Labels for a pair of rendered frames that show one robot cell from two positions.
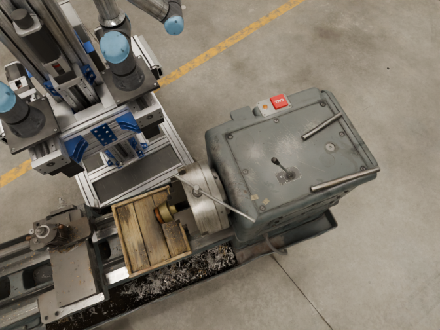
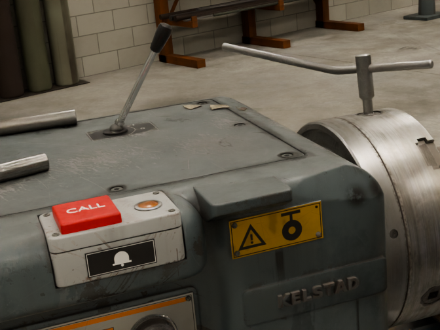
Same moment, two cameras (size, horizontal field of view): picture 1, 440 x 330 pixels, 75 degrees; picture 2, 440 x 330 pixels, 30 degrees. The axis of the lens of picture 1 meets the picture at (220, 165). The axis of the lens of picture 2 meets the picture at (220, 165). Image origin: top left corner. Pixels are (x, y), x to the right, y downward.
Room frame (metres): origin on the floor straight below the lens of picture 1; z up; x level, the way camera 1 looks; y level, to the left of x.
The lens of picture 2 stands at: (1.47, -0.10, 1.55)
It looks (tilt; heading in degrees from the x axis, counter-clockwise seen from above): 18 degrees down; 182
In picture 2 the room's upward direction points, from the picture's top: 5 degrees counter-clockwise
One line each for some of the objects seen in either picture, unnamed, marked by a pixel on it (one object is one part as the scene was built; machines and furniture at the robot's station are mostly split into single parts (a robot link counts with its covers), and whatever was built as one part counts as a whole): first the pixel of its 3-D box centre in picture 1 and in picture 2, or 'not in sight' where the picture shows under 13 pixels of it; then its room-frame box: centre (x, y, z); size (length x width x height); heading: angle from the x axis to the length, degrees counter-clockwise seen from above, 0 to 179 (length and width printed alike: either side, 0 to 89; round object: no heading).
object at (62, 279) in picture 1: (70, 252); not in sight; (0.15, 0.69, 0.95); 0.43 x 0.17 x 0.05; 20
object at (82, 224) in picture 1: (69, 235); not in sight; (0.22, 0.68, 0.99); 0.20 x 0.10 x 0.05; 110
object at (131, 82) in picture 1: (126, 71); not in sight; (0.93, 0.43, 1.21); 0.15 x 0.15 x 0.10
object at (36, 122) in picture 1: (21, 117); not in sight; (0.70, 0.86, 1.21); 0.15 x 0.15 x 0.10
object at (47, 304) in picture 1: (66, 260); not in sight; (0.12, 0.73, 0.90); 0.47 x 0.30 x 0.06; 20
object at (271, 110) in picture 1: (273, 108); (111, 236); (0.70, -0.24, 1.23); 0.13 x 0.08 x 0.05; 110
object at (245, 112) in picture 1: (242, 117); (241, 198); (0.65, -0.10, 1.24); 0.09 x 0.08 x 0.03; 110
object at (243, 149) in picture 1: (281, 165); (113, 298); (0.50, -0.28, 1.06); 0.59 x 0.48 x 0.39; 110
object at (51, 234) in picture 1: (44, 232); not in sight; (0.21, 0.71, 1.13); 0.08 x 0.08 x 0.03
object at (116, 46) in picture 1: (117, 52); not in sight; (0.94, 0.43, 1.33); 0.13 x 0.12 x 0.14; 7
